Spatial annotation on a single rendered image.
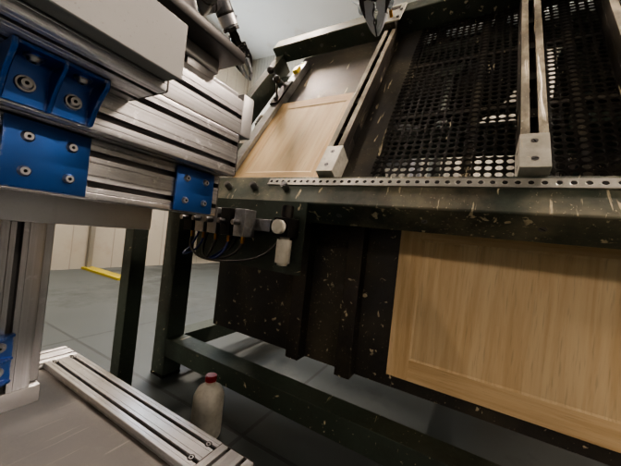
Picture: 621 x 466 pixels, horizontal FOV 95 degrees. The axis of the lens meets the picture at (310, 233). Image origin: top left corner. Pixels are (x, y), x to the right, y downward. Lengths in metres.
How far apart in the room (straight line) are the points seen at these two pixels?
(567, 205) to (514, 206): 0.09
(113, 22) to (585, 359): 1.17
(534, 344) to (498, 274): 0.21
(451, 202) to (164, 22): 0.67
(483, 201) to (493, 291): 0.34
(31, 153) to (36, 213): 0.13
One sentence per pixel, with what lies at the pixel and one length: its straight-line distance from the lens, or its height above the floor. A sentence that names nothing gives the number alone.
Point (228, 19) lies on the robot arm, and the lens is 1.50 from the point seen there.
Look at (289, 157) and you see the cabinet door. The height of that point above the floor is 1.01.
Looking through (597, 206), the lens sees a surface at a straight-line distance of 0.84.
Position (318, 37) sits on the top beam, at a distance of 2.02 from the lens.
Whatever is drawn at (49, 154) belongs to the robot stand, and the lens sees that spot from 0.51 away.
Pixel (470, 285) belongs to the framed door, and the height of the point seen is 0.60.
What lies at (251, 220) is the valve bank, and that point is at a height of 0.73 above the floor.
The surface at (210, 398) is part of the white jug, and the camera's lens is 1.11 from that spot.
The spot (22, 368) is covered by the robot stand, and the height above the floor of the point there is 0.40.
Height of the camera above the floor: 0.71
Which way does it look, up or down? level
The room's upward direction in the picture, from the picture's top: 6 degrees clockwise
